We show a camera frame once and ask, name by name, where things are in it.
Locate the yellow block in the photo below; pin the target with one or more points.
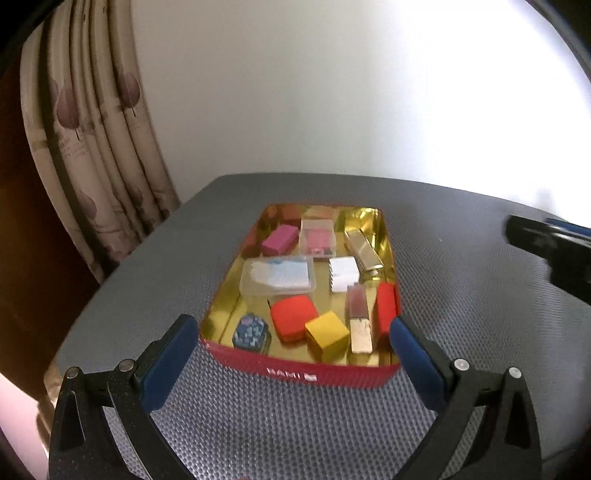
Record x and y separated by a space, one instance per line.
327 334

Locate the rounded orange-red box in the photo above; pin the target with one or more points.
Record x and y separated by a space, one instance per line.
293 318

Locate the red tin box gold inside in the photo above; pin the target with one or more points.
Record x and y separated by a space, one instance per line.
258 367

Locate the clear box pink contents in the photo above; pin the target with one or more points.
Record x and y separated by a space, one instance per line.
317 240

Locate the long gold bar case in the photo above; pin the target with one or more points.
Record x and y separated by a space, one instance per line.
364 249

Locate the beige leaf-print curtain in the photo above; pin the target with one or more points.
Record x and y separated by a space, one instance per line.
106 138

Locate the pink block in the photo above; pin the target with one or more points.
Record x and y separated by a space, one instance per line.
278 240

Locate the white block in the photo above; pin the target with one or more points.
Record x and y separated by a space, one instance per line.
344 273

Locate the blue patterned block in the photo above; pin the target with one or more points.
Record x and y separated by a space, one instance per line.
250 333

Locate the pink lip gloss gold cap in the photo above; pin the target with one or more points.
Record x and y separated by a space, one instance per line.
360 318

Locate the dark wooden panel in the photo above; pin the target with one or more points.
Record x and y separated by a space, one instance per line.
32 254

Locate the beige wrinkled cloth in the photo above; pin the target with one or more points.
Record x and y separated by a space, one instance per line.
53 397

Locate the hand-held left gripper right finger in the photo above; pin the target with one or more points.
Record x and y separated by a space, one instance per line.
415 364

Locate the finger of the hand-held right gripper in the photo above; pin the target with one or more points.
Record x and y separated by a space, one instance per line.
531 235
570 227

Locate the dark red block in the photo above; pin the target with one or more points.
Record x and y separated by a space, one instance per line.
386 308

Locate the clear box white contents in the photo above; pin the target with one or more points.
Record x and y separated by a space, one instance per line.
277 276

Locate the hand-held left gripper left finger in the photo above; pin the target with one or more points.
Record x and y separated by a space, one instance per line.
168 360

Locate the grey honeycomb mat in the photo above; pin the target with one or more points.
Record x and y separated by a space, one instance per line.
461 300

